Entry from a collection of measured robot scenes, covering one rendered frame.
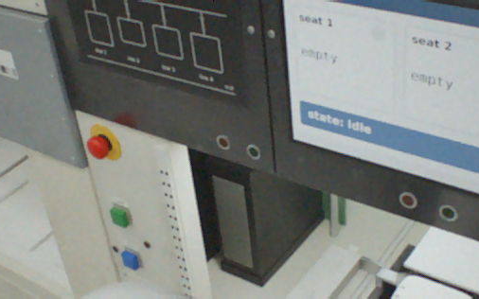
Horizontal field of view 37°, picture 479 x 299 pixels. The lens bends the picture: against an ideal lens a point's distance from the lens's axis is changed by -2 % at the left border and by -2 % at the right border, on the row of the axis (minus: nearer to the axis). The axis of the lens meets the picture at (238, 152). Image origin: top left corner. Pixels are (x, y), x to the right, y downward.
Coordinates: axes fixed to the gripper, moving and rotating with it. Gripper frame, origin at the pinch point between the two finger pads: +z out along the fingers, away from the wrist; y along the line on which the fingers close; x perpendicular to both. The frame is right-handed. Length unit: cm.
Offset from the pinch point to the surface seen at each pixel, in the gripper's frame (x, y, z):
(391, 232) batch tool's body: -38, -30, 43
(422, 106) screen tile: 31.2, -2.2, -10.0
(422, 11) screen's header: 42.0, -2.7, -10.1
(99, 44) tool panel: 28, -51, -10
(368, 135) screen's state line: 25.5, -8.6, -10.1
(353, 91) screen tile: 30.9, -10.5, -10.1
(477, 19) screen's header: 42.2, 2.9, -10.0
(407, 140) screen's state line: 26.4, -3.8, -10.0
